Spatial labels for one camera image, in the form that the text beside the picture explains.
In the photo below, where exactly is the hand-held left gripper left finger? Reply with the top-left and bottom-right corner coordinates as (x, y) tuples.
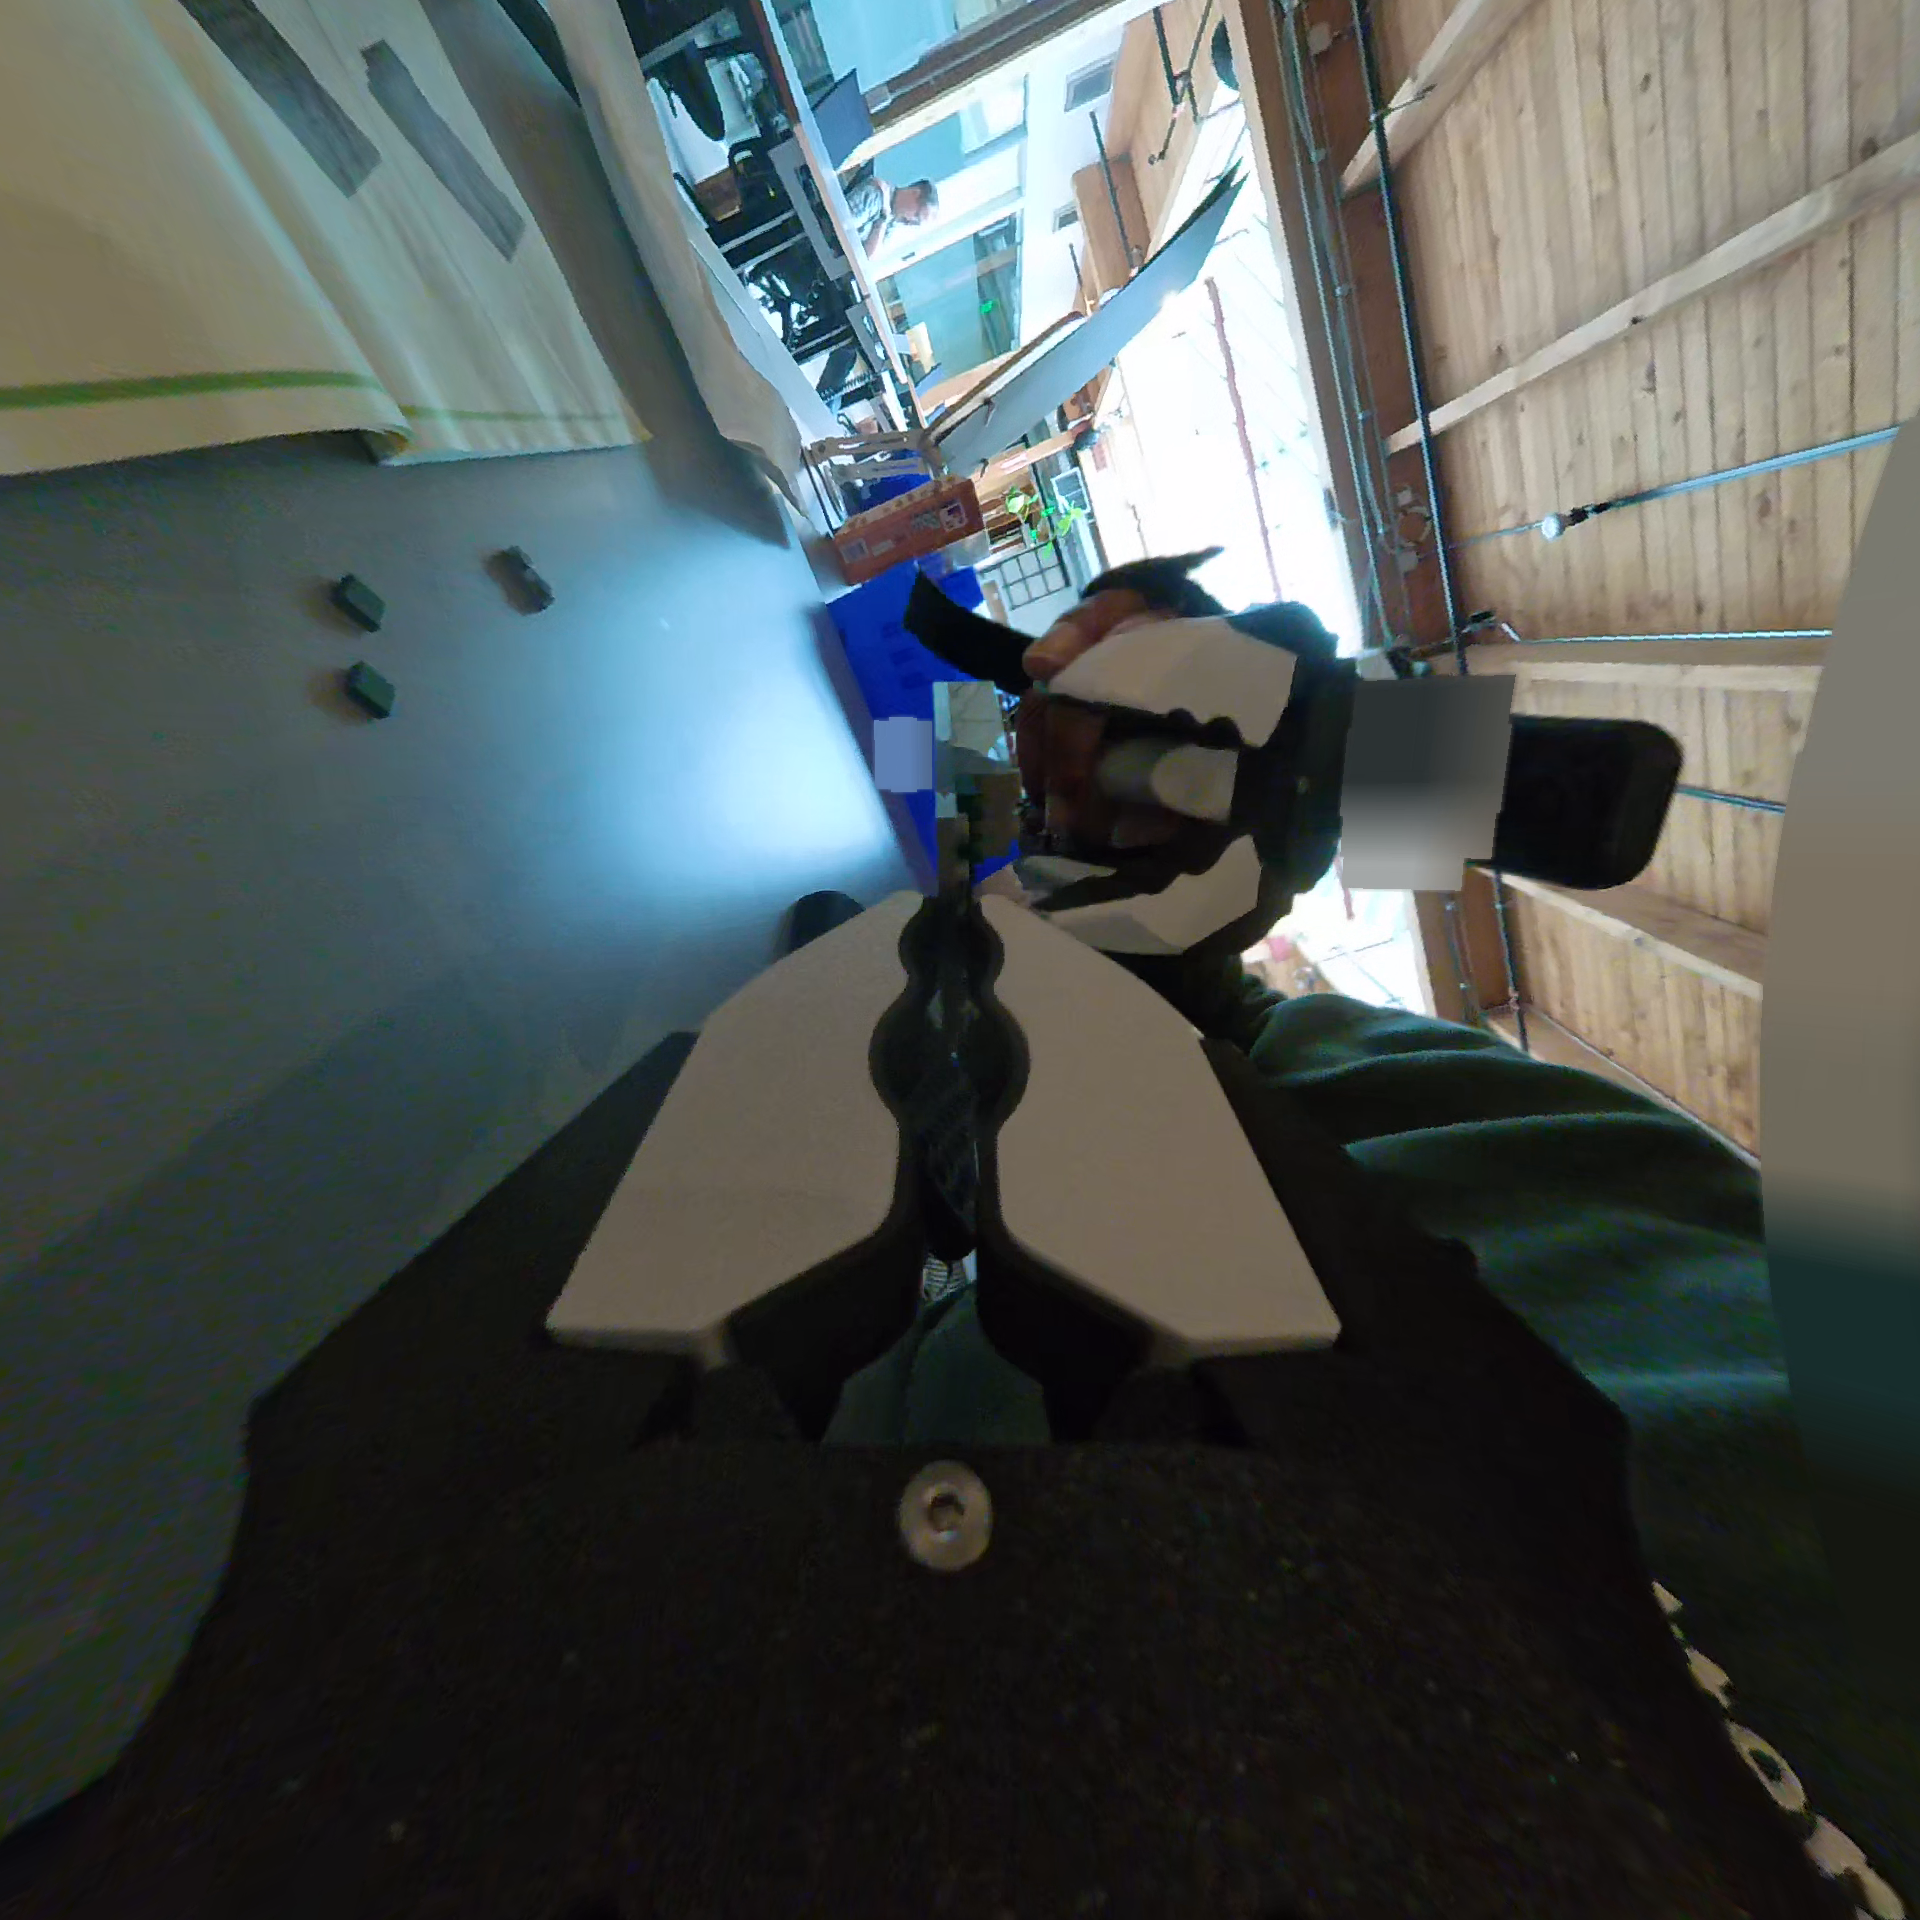
(545, 888), (951, 1373)

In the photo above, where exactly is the grey slanted panel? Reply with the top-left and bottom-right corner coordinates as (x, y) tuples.
(926, 162), (1251, 469)

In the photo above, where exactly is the brick instruction booklet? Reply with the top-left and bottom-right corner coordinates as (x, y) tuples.
(0, 0), (651, 480)

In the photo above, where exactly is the person's right hand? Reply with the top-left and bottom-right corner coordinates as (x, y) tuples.
(1017, 588), (1202, 880)

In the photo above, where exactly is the orange cardboard box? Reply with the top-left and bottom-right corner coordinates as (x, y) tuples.
(828, 473), (989, 588)

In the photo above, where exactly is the person's right forearm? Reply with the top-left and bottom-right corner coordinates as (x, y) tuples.
(1201, 972), (1855, 1892)

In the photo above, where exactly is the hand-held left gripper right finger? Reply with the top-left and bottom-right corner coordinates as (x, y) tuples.
(961, 896), (1344, 1370)

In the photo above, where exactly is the white crumpled paper bag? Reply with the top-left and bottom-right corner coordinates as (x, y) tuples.
(552, 0), (821, 520)

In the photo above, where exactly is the grey desk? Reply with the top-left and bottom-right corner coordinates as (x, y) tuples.
(0, 0), (940, 1861)

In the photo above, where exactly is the black white patterned cloth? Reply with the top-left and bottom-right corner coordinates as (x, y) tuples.
(1646, 1571), (1896, 1920)

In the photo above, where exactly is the blue bin with bricks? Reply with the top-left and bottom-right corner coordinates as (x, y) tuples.
(822, 552), (1041, 902)

